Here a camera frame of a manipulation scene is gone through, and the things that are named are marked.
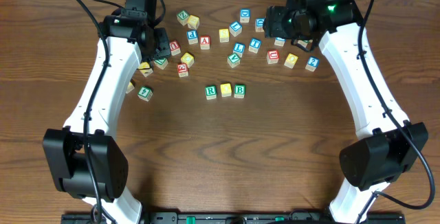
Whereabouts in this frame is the yellow O block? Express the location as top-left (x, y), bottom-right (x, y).
top-left (284, 54), bottom-right (298, 69)
top-left (220, 83), bottom-right (232, 98)

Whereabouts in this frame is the green R block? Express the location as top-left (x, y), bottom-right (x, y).
top-left (205, 85), bottom-right (217, 100)

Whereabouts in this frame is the green B block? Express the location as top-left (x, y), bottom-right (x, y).
top-left (234, 85), bottom-right (246, 98)

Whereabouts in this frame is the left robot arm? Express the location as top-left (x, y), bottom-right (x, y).
top-left (43, 0), bottom-right (171, 223)

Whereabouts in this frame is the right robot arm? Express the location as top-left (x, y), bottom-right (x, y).
top-left (263, 0), bottom-right (428, 223)

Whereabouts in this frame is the red U block left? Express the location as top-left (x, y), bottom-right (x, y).
top-left (169, 40), bottom-right (181, 56)

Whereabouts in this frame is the red u block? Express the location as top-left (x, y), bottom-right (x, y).
top-left (267, 49), bottom-right (280, 65)
top-left (169, 40), bottom-right (181, 56)

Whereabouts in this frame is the green J block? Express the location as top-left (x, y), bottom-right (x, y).
top-left (297, 40), bottom-right (311, 49)

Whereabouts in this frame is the green N block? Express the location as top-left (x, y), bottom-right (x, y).
top-left (154, 58), bottom-right (168, 69)

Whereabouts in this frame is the yellow X block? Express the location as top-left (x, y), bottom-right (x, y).
top-left (138, 62), bottom-right (153, 77)

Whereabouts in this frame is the blue 5 block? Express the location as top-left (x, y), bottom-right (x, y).
top-left (274, 37), bottom-right (286, 47)

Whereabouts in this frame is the yellow block middle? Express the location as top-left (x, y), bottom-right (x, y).
top-left (181, 52), bottom-right (195, 68)

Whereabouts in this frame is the red E block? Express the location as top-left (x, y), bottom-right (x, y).
top-left (177, 63), bottom-right (189, 78)

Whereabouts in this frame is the blue P block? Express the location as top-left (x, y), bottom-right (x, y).
top-left (186, 30), bottom-right (199, 45)

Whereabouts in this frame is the blue 2 block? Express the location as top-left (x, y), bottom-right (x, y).
top-left (305, 56), bottom-right (320, 71)

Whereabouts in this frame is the green Z block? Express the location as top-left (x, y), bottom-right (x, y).
top-left (177, 10), bottom-right (190, 26)

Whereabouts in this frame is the red U block right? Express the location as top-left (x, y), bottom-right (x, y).
top-left (267, 49), bottom-right (280, 65)

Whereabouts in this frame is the blue D block near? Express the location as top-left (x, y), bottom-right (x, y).
top-left (255, 18), bottom-right (265, 32)

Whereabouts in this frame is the blue d block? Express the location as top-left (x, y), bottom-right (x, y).
top-left (239, 9), bottom-right (250, 23)
top-left (255, 18), bottom-right (265, 32)

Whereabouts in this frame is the yellow block far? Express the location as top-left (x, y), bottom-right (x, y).
top-left (187, 15), bottom-right (200, 30)

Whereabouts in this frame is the red A block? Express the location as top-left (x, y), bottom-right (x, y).
top-left (199, 36), bottom-right (210, 50)

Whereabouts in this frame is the green 4 block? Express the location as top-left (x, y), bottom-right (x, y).
top-left (137, 87), bottom-right (153, 102)

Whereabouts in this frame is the yellow C block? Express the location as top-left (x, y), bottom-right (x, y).
top-left (126, 80), bottom-right (135, 93)

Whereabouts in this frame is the blue T block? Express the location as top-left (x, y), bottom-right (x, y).
top-left (248, 38), bottom-right (261, 54)

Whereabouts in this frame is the blue D block far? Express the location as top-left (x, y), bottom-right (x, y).
top-left (239, 9), bottom-right (250, 23)

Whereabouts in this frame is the blue L block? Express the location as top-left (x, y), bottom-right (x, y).
top-left (229, 21), bottom-right (243, 37)

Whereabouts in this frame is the yellow S block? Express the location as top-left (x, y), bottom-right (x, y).
top-left (219, 28), bottom-right (230, 43)

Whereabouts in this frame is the green V block centre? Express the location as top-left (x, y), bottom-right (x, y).
top-left (227, 53), bottom-right (241, 68)

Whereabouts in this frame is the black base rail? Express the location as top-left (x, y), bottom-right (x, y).
top-left (60, 210), bottom-right (406, 224)

